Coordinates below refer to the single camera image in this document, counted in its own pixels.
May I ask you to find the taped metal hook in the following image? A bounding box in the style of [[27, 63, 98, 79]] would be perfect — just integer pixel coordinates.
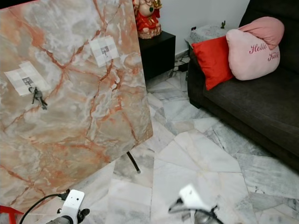
[[89, 36, 120, 67], [4, 61, 50, 97]]

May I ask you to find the black board stand leg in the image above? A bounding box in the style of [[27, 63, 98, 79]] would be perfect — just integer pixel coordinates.
[[126, 151, 141, 175]]

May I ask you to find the red plastic stool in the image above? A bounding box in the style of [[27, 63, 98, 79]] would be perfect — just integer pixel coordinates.
[[0, 205, 17, 224]]

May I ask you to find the orange marble board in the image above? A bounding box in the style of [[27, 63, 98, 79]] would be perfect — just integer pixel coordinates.
[[0, 0, 154, 213]]

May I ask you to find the large key bunch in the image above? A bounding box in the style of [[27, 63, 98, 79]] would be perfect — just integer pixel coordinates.
[[28, 86, 49, 111]]

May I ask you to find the black side table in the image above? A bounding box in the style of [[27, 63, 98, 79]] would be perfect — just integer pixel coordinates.
[[138, 31, 177, 81]]

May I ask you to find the black power strip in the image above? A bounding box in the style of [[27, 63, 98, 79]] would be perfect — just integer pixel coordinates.
[[168, 60, 190, 76]]

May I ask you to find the dark brown sofa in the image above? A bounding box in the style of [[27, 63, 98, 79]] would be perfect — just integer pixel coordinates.
[[186, 0, 299, 171]]

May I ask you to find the red cushion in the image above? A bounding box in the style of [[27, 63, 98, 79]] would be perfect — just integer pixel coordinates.
[[191, 35, 235, 91]]

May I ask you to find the red gold deity statue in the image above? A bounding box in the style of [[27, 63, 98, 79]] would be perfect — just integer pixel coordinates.
[[133, 0, 164, 40]]

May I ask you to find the grey speckled small table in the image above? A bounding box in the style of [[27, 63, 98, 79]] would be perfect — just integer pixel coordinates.
[[186, 24, 228, 48]]

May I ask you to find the pink printed pillow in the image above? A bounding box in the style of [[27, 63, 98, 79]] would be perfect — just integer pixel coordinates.
[[226, 16, 285, 81]]

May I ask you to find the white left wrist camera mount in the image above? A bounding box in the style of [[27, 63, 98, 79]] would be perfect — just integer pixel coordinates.
[[63, 189, 85, 219]]

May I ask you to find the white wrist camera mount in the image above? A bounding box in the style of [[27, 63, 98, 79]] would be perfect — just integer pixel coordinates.
[[63, 189, 85, 219], [178, 184, 214, 213]]

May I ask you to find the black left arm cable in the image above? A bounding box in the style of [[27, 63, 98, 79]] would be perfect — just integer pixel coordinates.
[[20, 189, 71, 224]]

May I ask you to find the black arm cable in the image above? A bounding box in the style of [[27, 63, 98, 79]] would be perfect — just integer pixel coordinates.
[[168, 198, 224, 224], [20, 189, 71, 224]]

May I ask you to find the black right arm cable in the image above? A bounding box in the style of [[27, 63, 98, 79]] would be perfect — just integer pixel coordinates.
[[168, 198, 224, 224]]

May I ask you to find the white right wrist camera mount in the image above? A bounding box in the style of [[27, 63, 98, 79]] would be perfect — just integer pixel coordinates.
[[178, 184, 214, 213]]

